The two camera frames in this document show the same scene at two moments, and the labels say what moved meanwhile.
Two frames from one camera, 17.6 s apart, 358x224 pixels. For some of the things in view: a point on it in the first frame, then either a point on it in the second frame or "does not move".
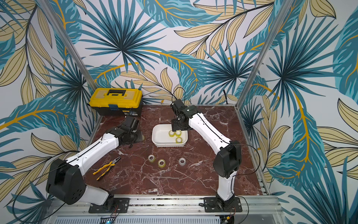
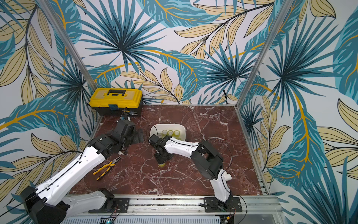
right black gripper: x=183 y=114 to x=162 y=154
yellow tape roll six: x=178 y=133 to x=170 y=133
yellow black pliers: x=111 y=164 does not move
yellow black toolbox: x=117 y=101 does not move
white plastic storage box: x=160 y=137 does not move
